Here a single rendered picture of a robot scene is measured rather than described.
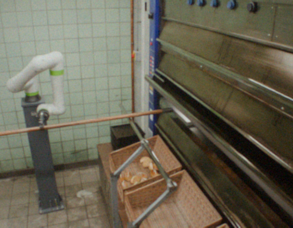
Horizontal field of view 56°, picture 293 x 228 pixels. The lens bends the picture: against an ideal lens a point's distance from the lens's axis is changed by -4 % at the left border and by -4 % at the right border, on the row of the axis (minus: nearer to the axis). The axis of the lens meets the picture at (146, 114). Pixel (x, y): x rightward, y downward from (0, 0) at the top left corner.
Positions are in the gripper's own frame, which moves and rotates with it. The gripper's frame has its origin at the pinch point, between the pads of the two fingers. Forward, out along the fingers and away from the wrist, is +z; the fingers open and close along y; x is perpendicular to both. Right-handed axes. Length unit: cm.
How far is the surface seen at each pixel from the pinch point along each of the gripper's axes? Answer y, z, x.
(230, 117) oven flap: -31, 80, -101
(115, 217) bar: 59, 41, -44
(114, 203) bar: 46, 41, -44
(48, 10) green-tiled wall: -75, -121, -10
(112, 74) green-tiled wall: -2, -122, -75
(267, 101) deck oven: -48, 103, -104
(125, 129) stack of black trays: 37, -55, -75
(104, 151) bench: 60, -56, -52
